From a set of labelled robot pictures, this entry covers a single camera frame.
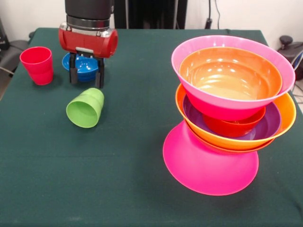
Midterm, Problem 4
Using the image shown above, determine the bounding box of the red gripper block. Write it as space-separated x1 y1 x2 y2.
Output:
58 22 119 89

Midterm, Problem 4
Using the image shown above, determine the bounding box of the green cup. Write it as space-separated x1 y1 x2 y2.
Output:
66 87 105 129

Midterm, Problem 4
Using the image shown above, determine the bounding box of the purple bowl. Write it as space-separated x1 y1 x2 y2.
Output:
182 94 282 140

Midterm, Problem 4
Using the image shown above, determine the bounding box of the pink bowl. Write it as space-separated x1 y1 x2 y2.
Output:
162 120 259 196
171 35 296 122

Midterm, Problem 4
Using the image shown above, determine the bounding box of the shallow red-orange bowl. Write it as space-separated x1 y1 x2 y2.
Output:
179 46 283 100

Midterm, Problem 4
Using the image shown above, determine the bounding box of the small red bowl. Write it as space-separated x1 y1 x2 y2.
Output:
203 106 266 138

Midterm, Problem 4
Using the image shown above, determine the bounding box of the deep red-orange bowl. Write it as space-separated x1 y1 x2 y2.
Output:
184 120 276 155

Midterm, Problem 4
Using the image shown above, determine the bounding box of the orange bowl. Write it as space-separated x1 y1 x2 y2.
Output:
175 83 297 151

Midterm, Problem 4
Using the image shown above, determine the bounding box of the blue bowl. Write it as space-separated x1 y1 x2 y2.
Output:
62 52 99 82

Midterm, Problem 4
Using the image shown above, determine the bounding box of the red cup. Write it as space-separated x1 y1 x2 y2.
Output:
19 46 54 86

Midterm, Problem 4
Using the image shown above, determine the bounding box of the dark green tablecloth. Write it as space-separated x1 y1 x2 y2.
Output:
0 27 303 227

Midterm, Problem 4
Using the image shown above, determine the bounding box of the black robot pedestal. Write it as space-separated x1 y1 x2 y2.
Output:
113 0 187 29

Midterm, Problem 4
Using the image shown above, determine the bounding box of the black cable with plug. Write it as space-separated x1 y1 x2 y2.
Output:
205 0 213 29

